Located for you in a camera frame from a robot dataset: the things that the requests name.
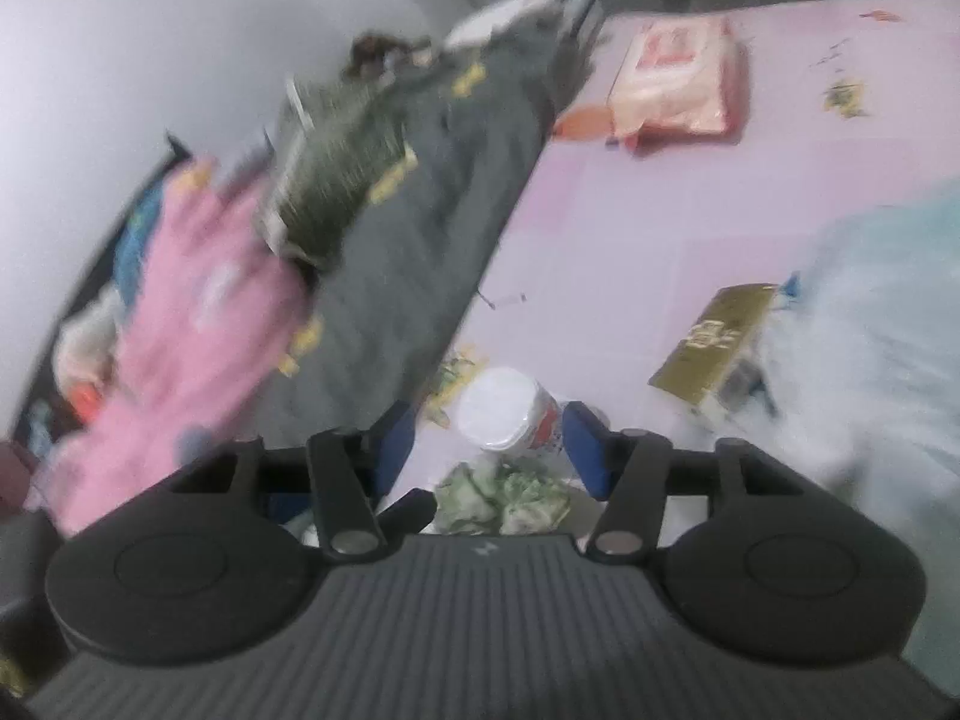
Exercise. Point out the red pink wipes packet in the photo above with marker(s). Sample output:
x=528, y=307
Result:
x=675, y=82

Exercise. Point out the blue cloth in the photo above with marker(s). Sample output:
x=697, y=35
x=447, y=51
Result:
x=139, y=240

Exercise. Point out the light blue plastic bag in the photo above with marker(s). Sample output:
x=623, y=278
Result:
x=877, y=330

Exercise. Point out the green knitted cloth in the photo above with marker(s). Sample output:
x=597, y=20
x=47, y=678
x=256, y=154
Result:
x=330, y=165

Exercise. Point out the orange object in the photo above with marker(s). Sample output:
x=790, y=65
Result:
x=585, y=121

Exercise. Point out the gold box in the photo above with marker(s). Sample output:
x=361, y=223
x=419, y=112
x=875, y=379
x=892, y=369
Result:
x=712, y=345

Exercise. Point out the pink cloth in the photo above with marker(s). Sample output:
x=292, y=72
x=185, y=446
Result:
x=195, y=345

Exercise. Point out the white container with red label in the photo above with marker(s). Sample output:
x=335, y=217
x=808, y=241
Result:
x=499, y=409

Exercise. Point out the grey quilt with yellow print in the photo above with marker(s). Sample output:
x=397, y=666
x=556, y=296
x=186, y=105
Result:
x=450, y=187

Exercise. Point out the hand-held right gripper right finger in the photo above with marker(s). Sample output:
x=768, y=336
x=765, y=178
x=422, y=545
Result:
x=583, y=457

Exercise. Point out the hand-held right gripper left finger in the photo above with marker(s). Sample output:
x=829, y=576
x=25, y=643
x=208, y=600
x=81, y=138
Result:
x=395, y=450

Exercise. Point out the pink printed bed sheet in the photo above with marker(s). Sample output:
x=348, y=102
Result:
x=637, y=240

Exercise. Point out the crumpled green packet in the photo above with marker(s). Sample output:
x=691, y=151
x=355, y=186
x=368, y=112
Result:
x=502, y=499

